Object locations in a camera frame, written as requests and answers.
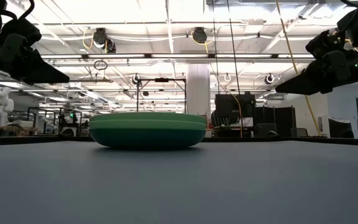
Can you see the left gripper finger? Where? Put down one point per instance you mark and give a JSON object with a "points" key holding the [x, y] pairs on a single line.
{"points": [[42, 74]]}

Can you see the black office chair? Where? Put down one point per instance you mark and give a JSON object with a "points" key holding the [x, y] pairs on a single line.
{"points": [[340, 129]]}

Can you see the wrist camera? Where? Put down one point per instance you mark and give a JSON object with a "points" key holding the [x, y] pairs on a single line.
{"points": [[22, 31], [322, 43]]}

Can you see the black monitor cabinet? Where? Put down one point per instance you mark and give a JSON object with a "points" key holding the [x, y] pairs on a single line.
{"points": [[235, 109]]}

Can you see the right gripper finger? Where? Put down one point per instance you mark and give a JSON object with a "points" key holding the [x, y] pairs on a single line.
{"points": [[303, 84]]}

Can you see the black frame stand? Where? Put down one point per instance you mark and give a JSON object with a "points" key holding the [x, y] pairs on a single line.
{"points": [[162, 80]]}

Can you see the white robot figure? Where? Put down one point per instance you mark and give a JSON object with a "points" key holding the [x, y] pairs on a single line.
{"points": [[0, 105]]}

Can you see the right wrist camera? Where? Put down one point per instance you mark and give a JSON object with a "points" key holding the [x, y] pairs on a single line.
{"points": [[322, 43]]}

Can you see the black partition panel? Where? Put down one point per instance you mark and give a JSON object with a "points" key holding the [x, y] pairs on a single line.
{"points": [[275, 121]]}

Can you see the large dark green plate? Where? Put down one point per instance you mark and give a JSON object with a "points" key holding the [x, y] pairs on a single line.
{"points": [[148, 138]]}

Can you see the white building column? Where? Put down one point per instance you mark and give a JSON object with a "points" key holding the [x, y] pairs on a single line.
{"points": [[198, 93]]}

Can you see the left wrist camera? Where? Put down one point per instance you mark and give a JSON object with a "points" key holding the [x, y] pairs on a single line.
{"points": [[22, 31]]}

